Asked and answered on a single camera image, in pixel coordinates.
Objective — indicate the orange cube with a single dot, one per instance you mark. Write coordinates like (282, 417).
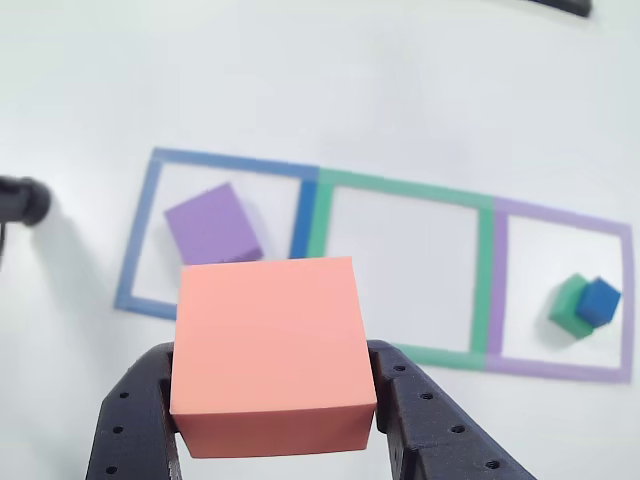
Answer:
(270, 340)

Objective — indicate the green cube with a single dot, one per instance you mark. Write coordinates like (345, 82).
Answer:
(565, 305)

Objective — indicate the small blue cube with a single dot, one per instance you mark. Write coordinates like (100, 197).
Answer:
(597, 302)

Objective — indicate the large purple cube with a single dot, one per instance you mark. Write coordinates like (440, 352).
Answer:
(210, 225)

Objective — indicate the black tripod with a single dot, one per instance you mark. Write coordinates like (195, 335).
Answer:
(25, 202)

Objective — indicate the black power strip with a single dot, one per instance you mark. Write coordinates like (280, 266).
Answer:
(570, 6)

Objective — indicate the green square frame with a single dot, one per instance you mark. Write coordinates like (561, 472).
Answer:
(482, 280)

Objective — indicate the purple square frame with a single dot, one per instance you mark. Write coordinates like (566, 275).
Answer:
(497, 280)

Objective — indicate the blue square frame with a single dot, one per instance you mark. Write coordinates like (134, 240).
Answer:
(135, 240)

